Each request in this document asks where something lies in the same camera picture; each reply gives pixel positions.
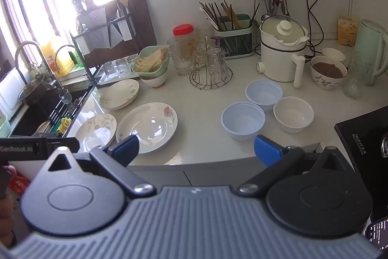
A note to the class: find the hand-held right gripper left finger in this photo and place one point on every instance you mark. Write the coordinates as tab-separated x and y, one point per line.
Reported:
127	146

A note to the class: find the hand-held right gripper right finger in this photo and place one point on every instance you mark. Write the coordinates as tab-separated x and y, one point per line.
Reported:
266	148

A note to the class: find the pink flower ceramic plate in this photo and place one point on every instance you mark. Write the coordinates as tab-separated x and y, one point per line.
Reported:
148	125

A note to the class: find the leaf pattern ceramic plate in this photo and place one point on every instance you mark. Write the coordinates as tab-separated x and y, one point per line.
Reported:
95	131
119	95

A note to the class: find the light blue plastic bowl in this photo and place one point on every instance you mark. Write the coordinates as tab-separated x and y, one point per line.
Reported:
263	95
242	122

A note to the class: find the white plastic bowl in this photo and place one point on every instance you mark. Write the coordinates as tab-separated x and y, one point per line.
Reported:
292	113

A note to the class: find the person's left hand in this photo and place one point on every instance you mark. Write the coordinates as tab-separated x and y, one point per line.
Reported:
10	170

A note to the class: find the black kitchen sink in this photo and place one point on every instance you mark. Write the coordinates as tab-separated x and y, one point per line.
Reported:
33	121

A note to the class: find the red packet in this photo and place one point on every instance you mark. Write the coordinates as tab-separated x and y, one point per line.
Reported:
18	183

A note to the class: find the yellow sponge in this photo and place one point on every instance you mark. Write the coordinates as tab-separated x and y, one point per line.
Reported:
64	125

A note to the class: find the steel pot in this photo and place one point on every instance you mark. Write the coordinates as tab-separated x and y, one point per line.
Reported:
33	92

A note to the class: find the white plastic board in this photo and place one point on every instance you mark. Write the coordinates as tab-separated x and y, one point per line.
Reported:
9	92

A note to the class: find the small clear glass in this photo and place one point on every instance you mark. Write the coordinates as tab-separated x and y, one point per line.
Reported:
65	96

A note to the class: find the metal tray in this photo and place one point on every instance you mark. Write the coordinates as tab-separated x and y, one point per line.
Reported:
121	77

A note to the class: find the white bowl with red foot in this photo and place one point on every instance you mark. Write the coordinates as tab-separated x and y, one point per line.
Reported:
154	81

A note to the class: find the enoki mushrooms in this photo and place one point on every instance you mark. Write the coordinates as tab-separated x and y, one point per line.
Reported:
150	62

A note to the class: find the white electric cooker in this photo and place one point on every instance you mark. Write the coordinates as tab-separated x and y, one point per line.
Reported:
279	61

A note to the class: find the white coffee mug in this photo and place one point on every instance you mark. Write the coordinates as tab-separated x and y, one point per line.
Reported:
326	82

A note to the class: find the yellow green bottle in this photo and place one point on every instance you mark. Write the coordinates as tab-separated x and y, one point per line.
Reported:
66	63

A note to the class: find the yellow detergent bottle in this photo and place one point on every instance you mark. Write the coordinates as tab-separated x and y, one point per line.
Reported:
50	55

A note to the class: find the green square bowl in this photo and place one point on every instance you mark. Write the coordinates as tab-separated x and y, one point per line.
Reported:
148	51

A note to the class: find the black stove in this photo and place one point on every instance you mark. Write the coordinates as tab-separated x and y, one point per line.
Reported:
363	137

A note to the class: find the textured clear glass cup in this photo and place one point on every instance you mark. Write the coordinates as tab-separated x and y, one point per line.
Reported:
178	61

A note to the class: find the brown porridge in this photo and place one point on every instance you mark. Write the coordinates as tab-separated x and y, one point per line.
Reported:
329	69

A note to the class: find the set of clear drinking glasses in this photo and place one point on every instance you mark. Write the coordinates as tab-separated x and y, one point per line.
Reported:
212	58

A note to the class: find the tall steel faucet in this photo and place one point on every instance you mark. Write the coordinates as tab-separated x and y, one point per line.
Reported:
27	43

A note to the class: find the green chopstick holder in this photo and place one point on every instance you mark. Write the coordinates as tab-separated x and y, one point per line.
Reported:
239	46

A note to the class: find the clear glass bottle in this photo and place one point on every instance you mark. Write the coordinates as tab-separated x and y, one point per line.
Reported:
353	80

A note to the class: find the short steel faucet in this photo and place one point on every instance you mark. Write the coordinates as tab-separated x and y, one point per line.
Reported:
65	46

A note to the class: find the small white ceramic bowl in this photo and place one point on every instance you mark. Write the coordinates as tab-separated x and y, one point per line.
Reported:
333	54

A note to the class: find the small purple utensil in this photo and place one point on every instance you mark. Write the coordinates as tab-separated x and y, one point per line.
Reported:
219	41

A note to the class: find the black dish rack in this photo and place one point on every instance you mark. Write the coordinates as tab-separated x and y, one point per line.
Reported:
132	25

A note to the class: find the clear jar with red lid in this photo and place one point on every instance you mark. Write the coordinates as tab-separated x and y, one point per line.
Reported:
183	31

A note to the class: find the brown cutting board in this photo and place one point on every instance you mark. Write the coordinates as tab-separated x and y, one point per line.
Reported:
142	16

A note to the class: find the black smartphone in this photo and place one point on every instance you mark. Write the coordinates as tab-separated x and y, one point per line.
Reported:
379	231

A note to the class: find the bundle of chopsticks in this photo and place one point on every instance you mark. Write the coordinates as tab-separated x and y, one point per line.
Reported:
224	14

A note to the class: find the yellow box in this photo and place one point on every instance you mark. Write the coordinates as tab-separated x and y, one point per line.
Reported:
348	30

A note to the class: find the pale green kettle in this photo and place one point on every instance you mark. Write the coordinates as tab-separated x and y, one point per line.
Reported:
372	46

